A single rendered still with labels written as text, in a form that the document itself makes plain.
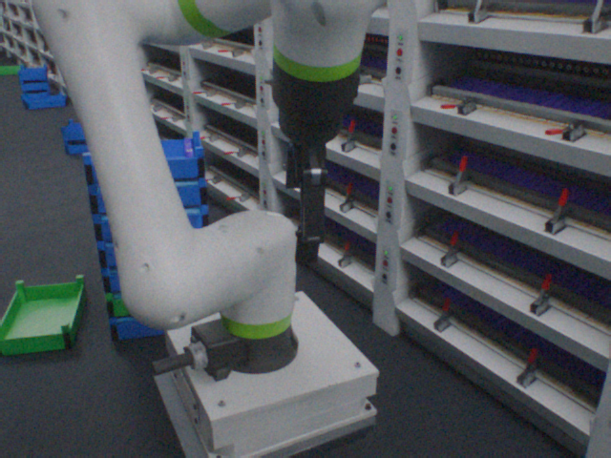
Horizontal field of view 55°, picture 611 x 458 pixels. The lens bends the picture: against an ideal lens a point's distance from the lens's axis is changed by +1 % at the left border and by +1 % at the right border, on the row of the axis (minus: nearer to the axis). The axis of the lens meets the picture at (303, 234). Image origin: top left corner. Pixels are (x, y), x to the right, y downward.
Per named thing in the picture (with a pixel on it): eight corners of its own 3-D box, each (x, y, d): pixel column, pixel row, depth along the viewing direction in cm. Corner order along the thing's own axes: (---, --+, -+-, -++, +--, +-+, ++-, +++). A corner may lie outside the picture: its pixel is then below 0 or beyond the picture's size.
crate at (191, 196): (92, 214, 154) (87, 185, 151) (98, 188, 172) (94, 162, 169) (207, 205, 160) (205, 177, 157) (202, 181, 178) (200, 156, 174)
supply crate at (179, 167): (87, 185, 151) (81, 155, 147) (94, 162, 169) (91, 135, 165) (205, 177, 157) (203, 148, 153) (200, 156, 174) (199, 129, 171)
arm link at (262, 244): (190, 322, 99) (184, 218, 91) (261, 292, 109) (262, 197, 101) (237, 356, 91) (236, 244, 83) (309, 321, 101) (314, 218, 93)
